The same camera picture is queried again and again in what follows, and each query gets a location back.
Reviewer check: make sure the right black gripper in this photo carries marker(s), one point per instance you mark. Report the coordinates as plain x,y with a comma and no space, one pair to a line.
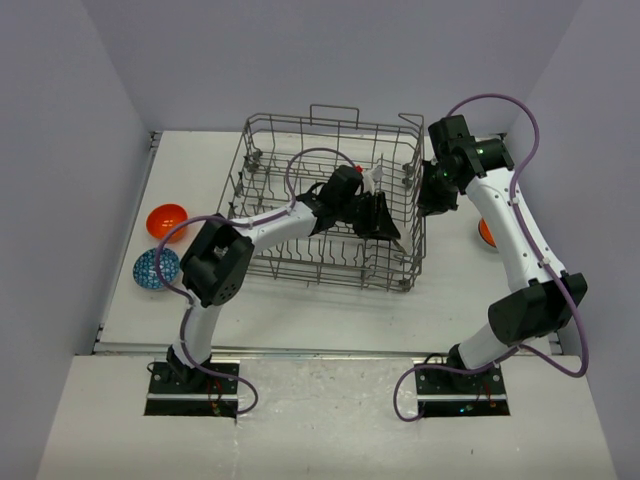
427,202

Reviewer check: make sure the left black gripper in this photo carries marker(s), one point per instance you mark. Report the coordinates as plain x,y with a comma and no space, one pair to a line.
378,221

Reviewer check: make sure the small orange bowl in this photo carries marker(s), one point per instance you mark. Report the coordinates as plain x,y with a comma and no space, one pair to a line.
485,233

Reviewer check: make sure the grey wire dish rack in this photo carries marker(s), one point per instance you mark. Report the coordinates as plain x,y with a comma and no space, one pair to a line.
280,154

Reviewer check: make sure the large orange bowl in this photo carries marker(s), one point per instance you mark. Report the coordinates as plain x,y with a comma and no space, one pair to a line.
164,218

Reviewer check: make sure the red patterned white bowl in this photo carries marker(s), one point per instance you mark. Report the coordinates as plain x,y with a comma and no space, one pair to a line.
144,273

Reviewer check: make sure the small white bowl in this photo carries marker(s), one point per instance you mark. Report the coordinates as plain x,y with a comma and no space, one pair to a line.
403,246

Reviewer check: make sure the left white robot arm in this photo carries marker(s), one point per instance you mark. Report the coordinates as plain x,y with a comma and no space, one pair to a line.
216,262

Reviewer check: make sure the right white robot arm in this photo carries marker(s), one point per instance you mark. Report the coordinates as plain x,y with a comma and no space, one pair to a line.
544,296

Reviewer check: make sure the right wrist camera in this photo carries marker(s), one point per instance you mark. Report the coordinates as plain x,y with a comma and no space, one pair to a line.
449,132

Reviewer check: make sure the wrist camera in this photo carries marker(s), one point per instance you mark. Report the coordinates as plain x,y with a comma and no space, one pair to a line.
347,183
449,132

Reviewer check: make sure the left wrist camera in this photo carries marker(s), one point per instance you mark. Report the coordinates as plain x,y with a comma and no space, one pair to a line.
347,183

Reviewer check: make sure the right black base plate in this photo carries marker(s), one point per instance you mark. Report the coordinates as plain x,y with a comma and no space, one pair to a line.
453,386

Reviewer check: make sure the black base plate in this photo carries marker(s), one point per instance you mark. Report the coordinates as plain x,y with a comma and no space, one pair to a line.
164,381
453,386

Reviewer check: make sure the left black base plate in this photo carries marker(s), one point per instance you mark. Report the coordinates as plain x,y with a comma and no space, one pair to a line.
164,381

